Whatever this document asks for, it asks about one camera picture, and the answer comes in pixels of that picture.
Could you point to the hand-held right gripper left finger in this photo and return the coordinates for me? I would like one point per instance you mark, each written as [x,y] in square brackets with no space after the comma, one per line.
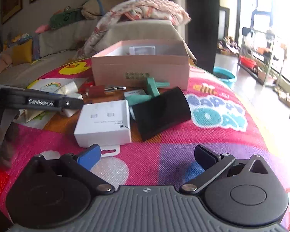
[90,156]

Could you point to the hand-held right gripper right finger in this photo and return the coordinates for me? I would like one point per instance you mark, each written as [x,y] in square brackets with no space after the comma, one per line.
[205,155]

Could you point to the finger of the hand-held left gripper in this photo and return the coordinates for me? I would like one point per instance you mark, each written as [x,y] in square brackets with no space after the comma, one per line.
[41,101]

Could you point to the cream tube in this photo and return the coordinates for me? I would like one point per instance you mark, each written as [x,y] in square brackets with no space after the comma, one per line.
[67,87]
[70,112]

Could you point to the green T-shaped tool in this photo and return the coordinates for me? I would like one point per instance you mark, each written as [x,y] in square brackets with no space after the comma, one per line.
[152,87]

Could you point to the pink cardboard box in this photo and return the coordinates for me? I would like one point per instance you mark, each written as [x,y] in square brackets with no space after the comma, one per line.
[140,70]

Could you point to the rainbow print card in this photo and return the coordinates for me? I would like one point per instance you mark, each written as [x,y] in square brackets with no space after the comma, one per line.
[46,86]

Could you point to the white hang tag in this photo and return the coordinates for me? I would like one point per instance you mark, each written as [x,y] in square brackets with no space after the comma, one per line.
[110,151]

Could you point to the white cardboard box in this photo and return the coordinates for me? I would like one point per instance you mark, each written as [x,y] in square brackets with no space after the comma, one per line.
[104,123]

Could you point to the colourful cartoon play mat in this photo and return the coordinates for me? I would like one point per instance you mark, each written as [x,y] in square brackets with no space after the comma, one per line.
[159,154]

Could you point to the red plastic piece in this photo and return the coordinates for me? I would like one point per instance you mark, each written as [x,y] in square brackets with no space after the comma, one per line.
[93,90]

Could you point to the pink soft toy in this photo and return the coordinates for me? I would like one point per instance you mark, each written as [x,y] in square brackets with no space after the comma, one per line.
[41,28]

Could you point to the black curved plastic piece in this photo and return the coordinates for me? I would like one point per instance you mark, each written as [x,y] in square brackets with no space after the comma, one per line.
[159,111]

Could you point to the small white labelled packet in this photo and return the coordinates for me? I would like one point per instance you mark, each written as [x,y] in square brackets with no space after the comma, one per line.
[134,93]

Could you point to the blue basin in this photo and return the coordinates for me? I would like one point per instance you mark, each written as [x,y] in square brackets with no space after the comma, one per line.
[226,78]

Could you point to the green cloth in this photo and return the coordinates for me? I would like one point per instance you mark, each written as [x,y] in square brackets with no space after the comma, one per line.
[67,18]

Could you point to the brown floor clutter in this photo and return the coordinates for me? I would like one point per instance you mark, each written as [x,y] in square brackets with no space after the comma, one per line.
[284,96]

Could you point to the red basin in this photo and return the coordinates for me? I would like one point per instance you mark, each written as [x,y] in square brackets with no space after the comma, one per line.
[247,61]

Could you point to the clear plastic box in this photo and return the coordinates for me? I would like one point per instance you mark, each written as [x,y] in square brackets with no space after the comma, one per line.
[142,50]

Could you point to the metal shelf rack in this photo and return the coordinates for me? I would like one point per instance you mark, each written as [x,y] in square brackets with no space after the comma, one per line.
[263,53]

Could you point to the beige bed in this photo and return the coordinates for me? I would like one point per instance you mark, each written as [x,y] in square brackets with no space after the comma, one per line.
[140,31]

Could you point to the floral pink blanket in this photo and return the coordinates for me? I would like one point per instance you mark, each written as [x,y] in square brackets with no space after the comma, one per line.
[154,8]

